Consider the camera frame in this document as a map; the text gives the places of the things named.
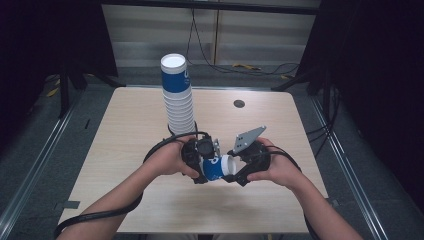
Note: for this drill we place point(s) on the person's right hand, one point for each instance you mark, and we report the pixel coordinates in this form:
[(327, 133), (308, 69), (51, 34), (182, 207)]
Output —
[(281, 168)]

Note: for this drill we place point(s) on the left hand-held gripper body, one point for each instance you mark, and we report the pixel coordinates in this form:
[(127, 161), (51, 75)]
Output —
[(200, 148)]

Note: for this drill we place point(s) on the black curtain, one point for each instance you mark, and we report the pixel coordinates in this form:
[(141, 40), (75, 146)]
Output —
[(50, 40), (373, 66)]

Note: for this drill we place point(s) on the single blue paper cup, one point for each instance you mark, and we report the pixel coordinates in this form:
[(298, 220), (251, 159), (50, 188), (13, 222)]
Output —
[(213, 168)]

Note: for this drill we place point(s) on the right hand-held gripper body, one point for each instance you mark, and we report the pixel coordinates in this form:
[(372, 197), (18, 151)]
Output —
[(248, 140)]

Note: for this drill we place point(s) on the stack of blue white cups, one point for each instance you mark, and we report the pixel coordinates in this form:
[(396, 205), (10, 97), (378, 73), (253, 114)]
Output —
[(178, 100)]

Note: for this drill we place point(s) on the grey tape strip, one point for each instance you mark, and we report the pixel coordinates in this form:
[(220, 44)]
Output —
[(69, 204)]

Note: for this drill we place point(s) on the person's left hand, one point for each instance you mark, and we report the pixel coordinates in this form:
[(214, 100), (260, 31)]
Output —
[(166, 158)]

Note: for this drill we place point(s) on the yellow floor tape piece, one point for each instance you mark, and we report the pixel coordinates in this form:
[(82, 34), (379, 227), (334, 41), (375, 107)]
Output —
[(246, 66), (52, 92)]

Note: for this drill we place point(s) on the round grey table grommet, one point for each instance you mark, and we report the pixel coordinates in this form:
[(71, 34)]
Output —
[(239, 103)]

